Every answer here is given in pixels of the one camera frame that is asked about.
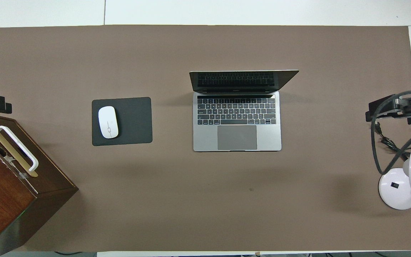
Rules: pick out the brown table mat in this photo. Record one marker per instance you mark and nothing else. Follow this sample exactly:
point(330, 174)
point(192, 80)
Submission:
point(205, 207)

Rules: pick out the dark brown wooden box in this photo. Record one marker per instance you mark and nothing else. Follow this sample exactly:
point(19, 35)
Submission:
point(2, 200)

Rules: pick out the grey aluminium laptop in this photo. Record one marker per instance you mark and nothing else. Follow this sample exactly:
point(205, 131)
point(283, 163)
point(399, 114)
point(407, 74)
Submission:
point(237, 137)

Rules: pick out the white desk lamp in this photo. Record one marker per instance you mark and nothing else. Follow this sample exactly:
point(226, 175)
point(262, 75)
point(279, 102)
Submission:
point(398, 192)

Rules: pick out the black mouse pad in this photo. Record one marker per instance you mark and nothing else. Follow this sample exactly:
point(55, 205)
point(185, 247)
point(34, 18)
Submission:
point(134, 121)

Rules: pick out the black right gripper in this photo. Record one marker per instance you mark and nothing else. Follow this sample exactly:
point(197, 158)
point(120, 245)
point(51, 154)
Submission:
point(407, 110)

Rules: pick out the white computer mouse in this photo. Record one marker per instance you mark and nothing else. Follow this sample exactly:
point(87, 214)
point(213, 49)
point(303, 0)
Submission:
point(108, 122)

